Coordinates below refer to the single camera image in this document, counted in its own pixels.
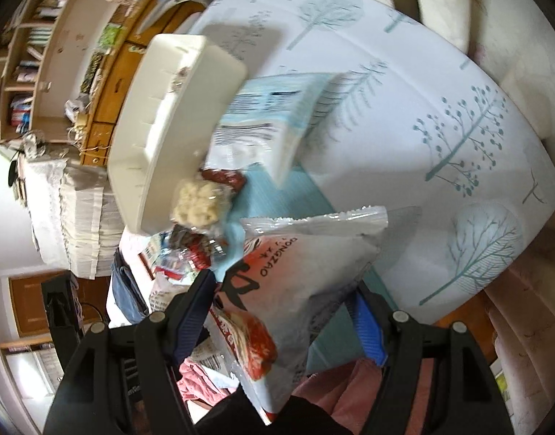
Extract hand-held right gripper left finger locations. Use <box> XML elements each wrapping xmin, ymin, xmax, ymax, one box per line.
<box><xmin>42</xmin><ymin>269</ymin><xmax>219</xmax><ymax>435</ymax></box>

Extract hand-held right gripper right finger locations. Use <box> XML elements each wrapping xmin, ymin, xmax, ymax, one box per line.
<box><xmin>352</xmin><ymin>289</ymin><xmax>509</xmax><ymax>435</ymax></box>

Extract white red snack bag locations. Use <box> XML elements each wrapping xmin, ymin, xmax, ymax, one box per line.
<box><xmin>205</xmin><ymin>206</ymin><xmax>389</xmax><ymax>424</ymax></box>

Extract silver foil snack packet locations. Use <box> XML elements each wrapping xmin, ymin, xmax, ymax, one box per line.
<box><xmin>167</xmin><ymin>225</ymin><xmax>202</xmax><ymax>252</ymax></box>

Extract clear packet of nut clusters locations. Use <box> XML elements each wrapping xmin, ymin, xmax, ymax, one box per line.
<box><xmin>171</xmin><ymin>179</ymin><xmax>235</xmax><ymax>236</ymax></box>

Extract white plastic bin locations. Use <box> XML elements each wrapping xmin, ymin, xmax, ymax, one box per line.
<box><xmin>107</xmin><ymin>34</ymin><xmax>248</xmax><ymax>236</ymax></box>

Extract light blue snack packet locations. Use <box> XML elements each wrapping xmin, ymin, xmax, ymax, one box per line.
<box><xmin>205</xmin><ymin>72</ymin><xmax>346</xmax><ymax>186</ymax></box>

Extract wooden door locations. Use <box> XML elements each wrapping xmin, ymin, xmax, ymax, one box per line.
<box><xmin>9</xmin><ymin>271</ymin><xmax>75</xmax><ymax>337</ymax></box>

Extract white printed snack packet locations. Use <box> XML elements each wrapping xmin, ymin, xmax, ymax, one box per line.
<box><xmin>148</xmin><ymin>276</ymin><xmax>201</xmax><ymax>322</ymax></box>

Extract pink cloth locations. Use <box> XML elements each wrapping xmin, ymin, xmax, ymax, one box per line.
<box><xmin>177</xmin><ymin>357</ymin><xmax>434</xmax><ymax>435</ymax></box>

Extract blue jeans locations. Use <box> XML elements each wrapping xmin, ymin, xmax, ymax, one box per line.
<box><xmin>111</xmin><ymin>248</ymin><xmax>152</xmax><ymax>327</ymax></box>

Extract bed with lace cover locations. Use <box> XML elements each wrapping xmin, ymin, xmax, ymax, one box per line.
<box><xmin>15</xmin><ymin>156</ymin><xmax>125</xmax><ymax>280</ymax></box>

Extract dark red snack packet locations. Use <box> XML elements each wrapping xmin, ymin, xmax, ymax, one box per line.
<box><xmin>200</xmin><ymin>167</ymin><xmax>247</xmax><ymax>193</ymax></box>

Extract tree print sheet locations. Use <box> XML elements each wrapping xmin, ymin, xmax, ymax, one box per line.
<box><xmin>122</xmin><ymin>0</ymin><xmax>555</xmax><ymax>374</ymax></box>

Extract dark patterned box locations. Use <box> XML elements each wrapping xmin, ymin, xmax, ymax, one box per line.
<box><xmin>80</xmin><ymin>51</ymin><xmax>107</xmax><ymax>94</ymax></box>

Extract wooden dresser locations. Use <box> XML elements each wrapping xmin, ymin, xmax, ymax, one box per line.
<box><xmin>80</xmin><ymin>0</ymin><xmax>206</xmax><ymax>167</ymax></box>

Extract wooden bookshelf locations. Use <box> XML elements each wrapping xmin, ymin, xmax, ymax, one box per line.
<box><xmin>0</xmin><ymin>0</ymin><xmax>93</xmax><ymax>146</ymax></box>

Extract green packet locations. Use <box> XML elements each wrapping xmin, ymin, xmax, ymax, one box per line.
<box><xmin>98</xmin><ymin>24</ymin><xmax>120</xmax><ymax>49</ymax></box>

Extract blue white paper folder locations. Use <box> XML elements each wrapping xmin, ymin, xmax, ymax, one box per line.
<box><xmin>140</xmin><ymin>0</ymin><xmax>184</xmax><ymax>33</ymax></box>

